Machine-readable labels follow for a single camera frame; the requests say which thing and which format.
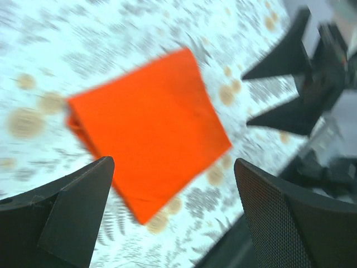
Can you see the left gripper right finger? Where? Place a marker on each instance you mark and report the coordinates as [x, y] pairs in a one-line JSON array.
[[294, 227]]

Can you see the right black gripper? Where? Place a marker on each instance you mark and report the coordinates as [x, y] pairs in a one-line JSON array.
[[327, 76]]

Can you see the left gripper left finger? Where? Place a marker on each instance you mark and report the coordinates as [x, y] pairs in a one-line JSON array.
[[57, 224]]

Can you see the orange t shirt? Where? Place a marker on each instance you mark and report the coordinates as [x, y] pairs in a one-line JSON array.
[[159, 126]]

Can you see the floral table mat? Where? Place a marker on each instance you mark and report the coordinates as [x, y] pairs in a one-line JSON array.
[[53, 49]]

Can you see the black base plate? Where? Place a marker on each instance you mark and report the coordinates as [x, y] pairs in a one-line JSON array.
[[321, 168]]

